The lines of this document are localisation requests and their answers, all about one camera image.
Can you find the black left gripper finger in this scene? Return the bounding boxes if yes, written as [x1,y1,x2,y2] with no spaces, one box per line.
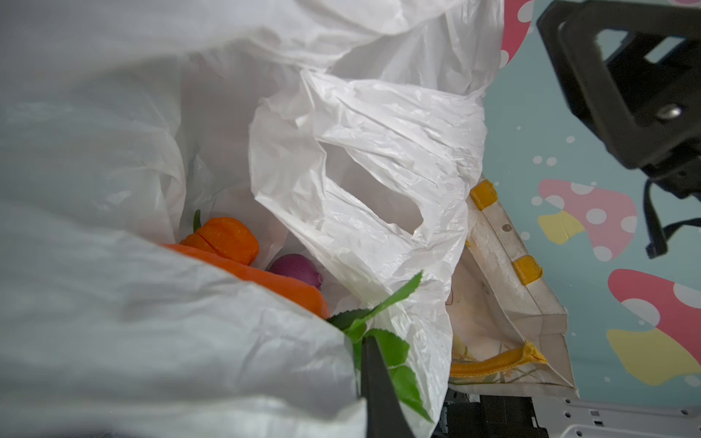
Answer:
[361,338,414,438]

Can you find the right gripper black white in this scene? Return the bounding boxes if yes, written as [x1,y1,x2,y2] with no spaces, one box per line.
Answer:
[536,0,701,199]

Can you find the green leafy vegetable toy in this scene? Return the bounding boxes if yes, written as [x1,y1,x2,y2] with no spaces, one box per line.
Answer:
[327,272,431,421]

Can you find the canvas tote bag yellow handles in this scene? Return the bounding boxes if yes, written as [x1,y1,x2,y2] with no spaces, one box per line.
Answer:
[445,178,579,398]

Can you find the orange carrot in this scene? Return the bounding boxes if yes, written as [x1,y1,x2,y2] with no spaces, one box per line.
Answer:
[164,244,330,319]

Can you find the purple onion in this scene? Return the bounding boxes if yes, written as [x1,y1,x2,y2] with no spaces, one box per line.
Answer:
[268,254,323,289]

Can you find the orange pumpkin toy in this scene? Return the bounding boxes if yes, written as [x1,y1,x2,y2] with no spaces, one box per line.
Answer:
[181,210,259,266]

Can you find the white plastic grocery bag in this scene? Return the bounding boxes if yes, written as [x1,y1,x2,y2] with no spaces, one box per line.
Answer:
[1,1,505,437]

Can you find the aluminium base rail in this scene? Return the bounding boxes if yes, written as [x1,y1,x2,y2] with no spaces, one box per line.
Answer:
[432,391,701,438]

